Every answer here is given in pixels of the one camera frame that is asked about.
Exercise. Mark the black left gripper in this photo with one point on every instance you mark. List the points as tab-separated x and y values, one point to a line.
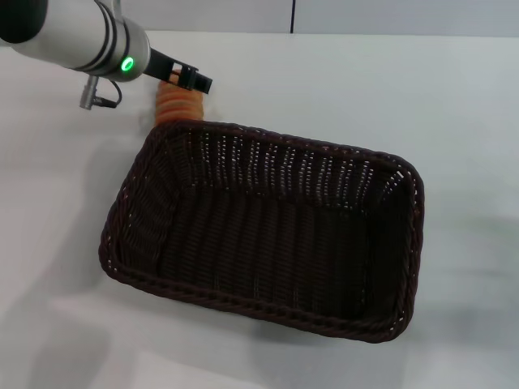
160	65

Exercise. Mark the orange striped bread roll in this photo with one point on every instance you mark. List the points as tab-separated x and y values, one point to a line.
178	105

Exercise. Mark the dark brown wicker basket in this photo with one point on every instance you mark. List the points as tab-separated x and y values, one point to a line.
275	243

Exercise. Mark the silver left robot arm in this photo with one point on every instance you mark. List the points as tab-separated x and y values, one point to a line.
73	36

